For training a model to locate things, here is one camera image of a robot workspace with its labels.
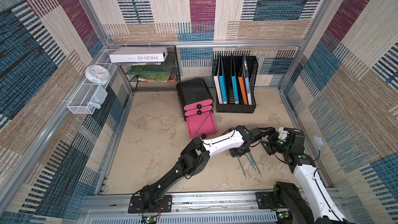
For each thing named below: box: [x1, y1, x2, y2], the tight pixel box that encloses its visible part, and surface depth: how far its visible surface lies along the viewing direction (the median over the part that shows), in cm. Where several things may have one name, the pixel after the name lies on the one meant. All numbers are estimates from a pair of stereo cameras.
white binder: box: [213, 52, 224, 105], surface depth 93 cm
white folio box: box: [108, 46, 169, 63], surface depth 81 cm
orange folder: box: [237, 66, 249, 105], surface depth 91 cm
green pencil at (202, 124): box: [194, 115, 210, 135], surface depth 101 cm
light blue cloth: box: [87, 84, 109, 110], surface depth 70 cm
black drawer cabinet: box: [176, 78, 215, 119], surface depth 98 cm
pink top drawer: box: [183, 99, 214, 111], surface depth 94 cm
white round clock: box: [84, 64, 111, 85], surface depth 76 cm
